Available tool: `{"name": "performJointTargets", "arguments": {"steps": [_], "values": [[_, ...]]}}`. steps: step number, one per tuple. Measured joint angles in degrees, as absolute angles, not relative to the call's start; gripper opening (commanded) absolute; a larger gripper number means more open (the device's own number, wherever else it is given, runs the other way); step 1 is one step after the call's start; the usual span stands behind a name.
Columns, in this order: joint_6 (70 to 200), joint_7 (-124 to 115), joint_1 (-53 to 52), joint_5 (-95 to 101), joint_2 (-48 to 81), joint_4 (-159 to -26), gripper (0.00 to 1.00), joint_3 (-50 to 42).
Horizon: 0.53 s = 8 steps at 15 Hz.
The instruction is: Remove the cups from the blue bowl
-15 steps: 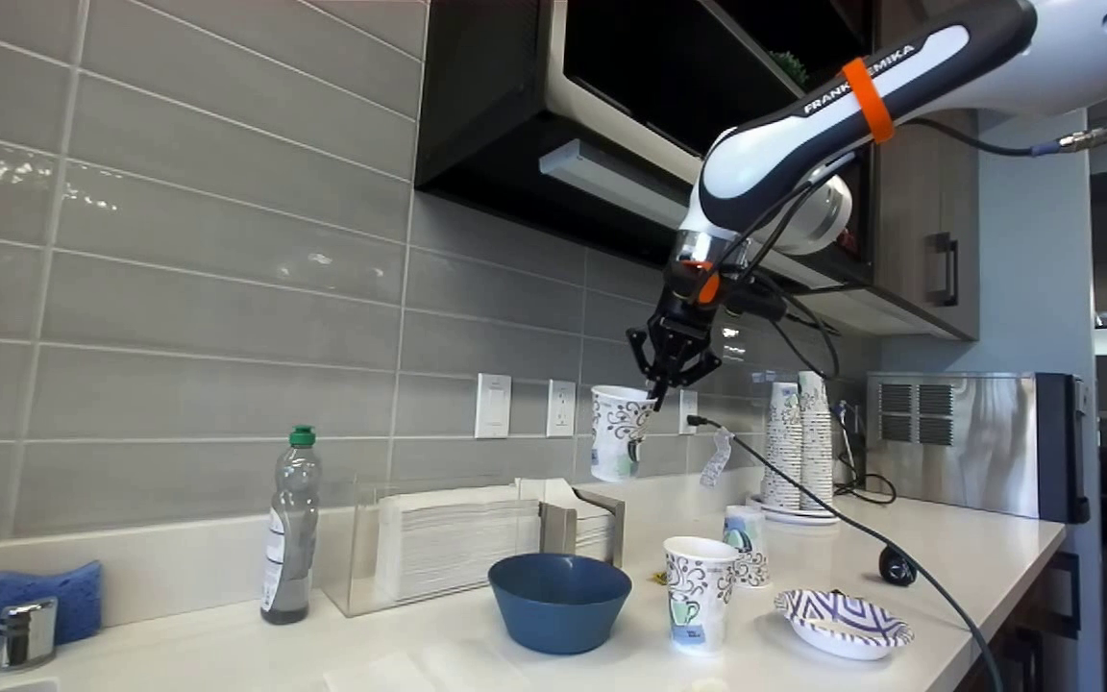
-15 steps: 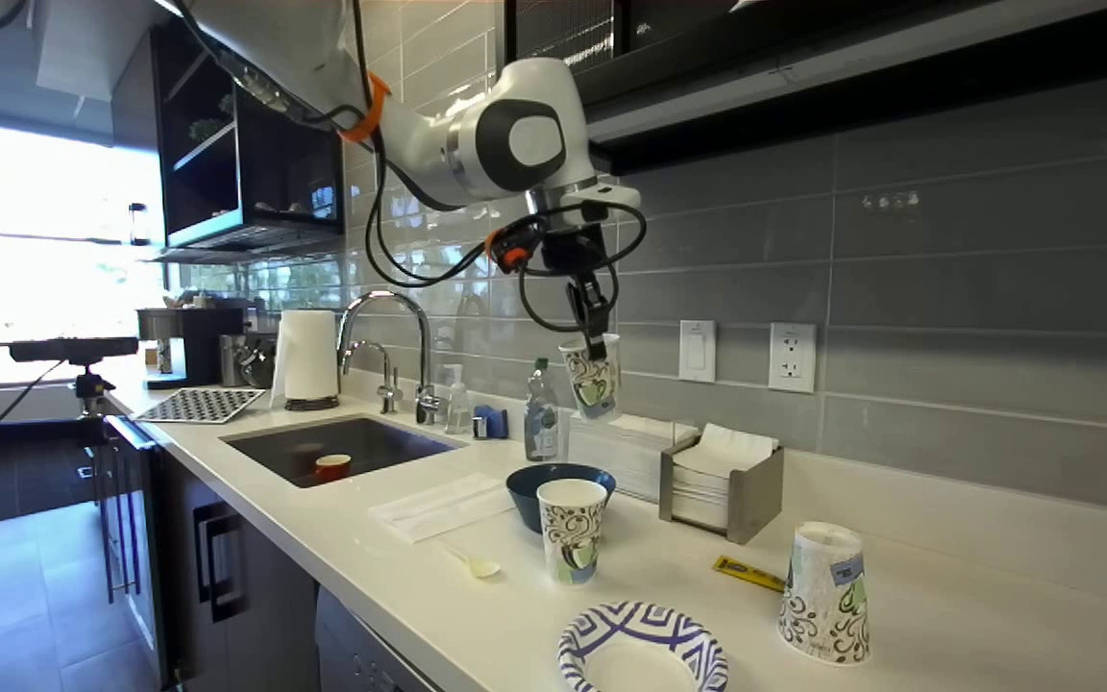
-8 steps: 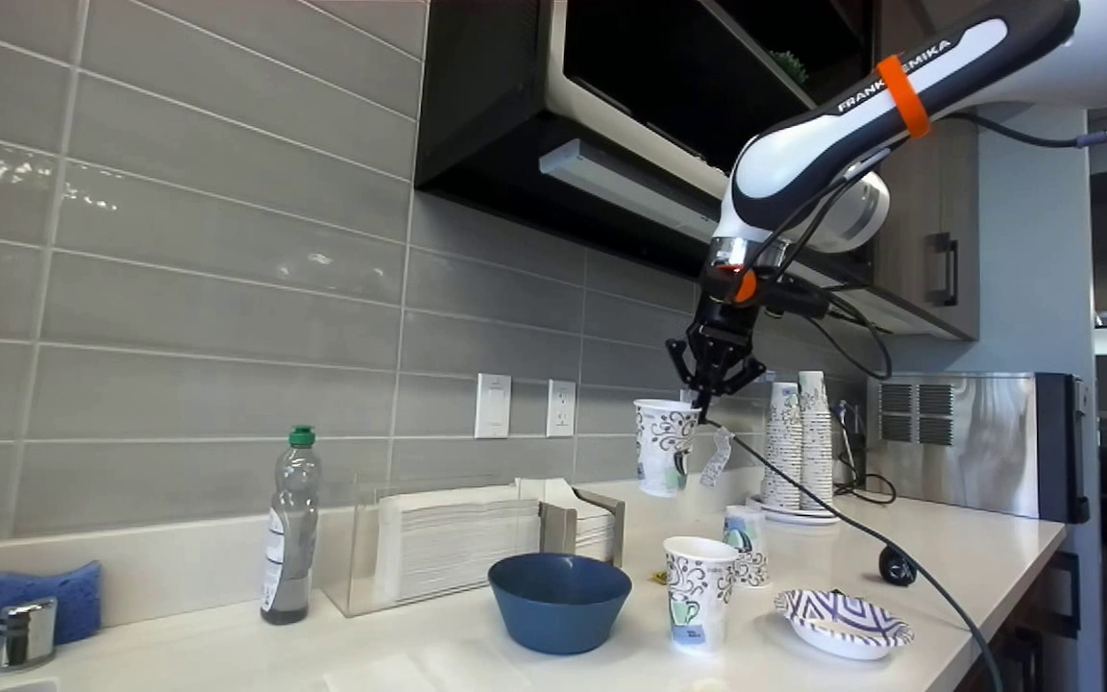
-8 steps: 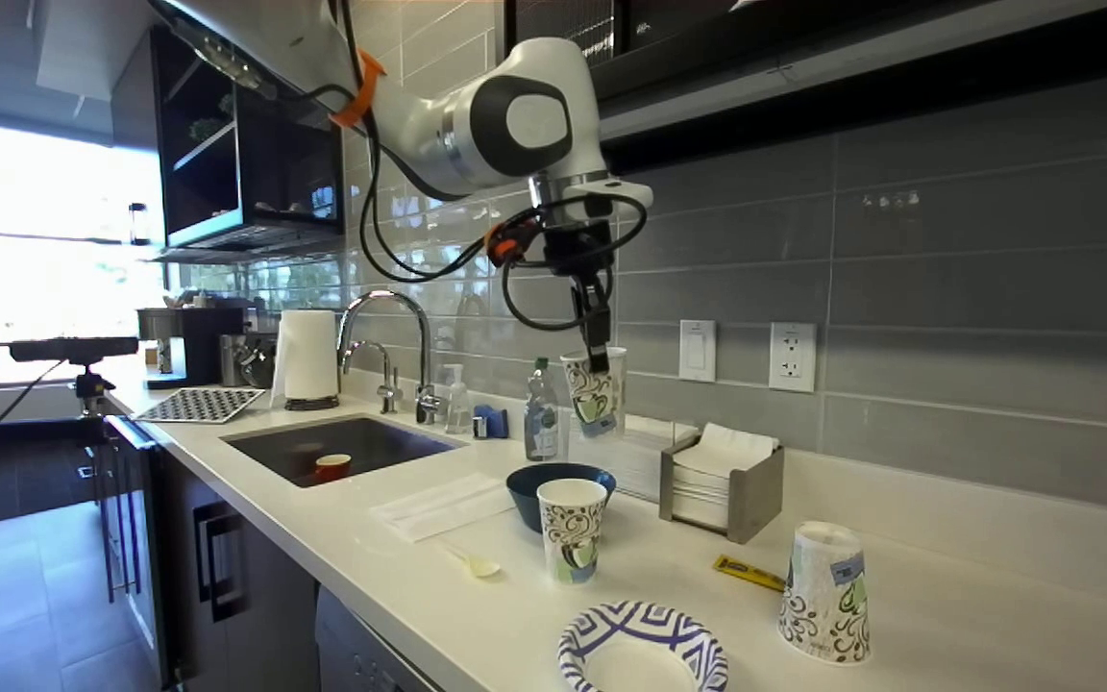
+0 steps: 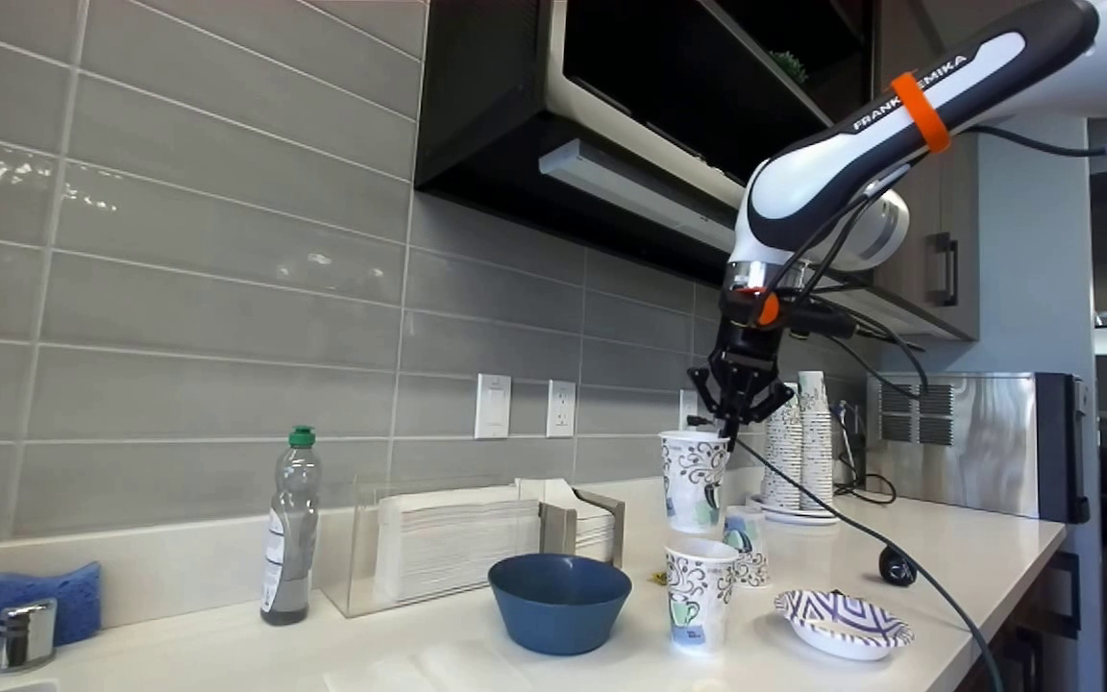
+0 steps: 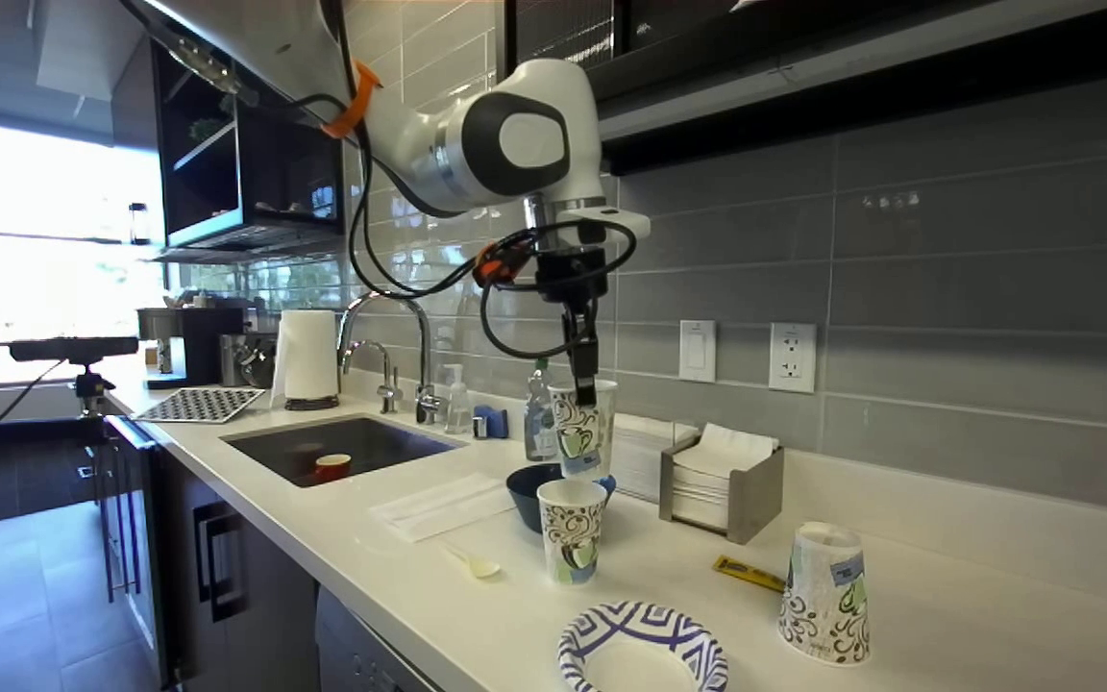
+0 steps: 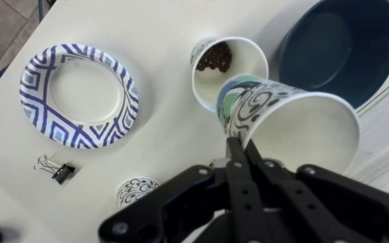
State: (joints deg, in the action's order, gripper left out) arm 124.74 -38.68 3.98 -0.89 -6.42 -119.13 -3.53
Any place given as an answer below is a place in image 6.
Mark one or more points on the blue patterned paper plate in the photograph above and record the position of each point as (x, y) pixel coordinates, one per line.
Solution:
(643, 654)

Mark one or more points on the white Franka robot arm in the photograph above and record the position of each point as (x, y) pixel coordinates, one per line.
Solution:
(502, 140)

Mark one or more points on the yellow packet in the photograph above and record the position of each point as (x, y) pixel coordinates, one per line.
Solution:
(746, 573)

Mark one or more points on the wrist camera with orange mount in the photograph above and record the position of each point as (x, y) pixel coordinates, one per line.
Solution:
(510, 271)

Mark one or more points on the white wall outlet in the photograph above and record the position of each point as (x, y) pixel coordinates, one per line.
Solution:
(793, 355)
(697, 348)

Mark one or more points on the black tripod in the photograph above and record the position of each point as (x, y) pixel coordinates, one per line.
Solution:
(93, 385)

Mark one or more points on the upside-down patterned paper cup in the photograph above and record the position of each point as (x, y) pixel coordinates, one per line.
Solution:
(824, 601)

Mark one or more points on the blue bowl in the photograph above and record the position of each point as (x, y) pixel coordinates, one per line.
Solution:
(523, 492)

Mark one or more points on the large bright window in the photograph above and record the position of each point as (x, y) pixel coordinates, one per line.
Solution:
(54, 232)

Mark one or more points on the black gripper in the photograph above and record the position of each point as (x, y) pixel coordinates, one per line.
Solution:
(578, 275)

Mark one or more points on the black wall cabinet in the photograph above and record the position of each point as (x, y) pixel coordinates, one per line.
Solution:
(901, 52)

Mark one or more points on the yellow sponge piece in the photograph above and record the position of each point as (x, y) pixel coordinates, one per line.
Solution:
(480, 562)

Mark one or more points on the black open shelf unit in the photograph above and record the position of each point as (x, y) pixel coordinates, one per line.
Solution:
(270, 168)

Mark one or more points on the white paper sheet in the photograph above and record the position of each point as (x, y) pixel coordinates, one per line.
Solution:
(444, 507)

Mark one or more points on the clear dish soap bottle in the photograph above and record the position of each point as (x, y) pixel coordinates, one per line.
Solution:
(538, 423)

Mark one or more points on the clear soap dispenser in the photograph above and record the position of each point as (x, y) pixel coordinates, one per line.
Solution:
(455, 404)

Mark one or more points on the small chrome tap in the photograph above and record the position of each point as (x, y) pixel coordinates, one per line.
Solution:
(384, 377)

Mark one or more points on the dark base cabinet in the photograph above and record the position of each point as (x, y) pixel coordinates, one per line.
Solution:
(270, 601)

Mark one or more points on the black camera bar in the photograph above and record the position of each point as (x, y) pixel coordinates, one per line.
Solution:
(68, 348)

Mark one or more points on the black coffee machine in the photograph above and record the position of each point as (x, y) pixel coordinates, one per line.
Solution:
(202, 337)

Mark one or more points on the steel kitchen sink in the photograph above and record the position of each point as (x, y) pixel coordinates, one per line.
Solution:
(362, 444)

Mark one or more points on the white paper towel roll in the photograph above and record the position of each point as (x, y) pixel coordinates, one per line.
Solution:
(305, 358)

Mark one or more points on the tall chrome faucet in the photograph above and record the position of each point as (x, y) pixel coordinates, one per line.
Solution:
(429, 372)

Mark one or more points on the grey drying mat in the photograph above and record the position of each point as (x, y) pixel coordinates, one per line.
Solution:
(202, 404)

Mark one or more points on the small red cup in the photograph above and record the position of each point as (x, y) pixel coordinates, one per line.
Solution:
(333, 467)

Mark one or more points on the grey napkin holder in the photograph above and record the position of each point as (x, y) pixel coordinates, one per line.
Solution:
(757, 492)

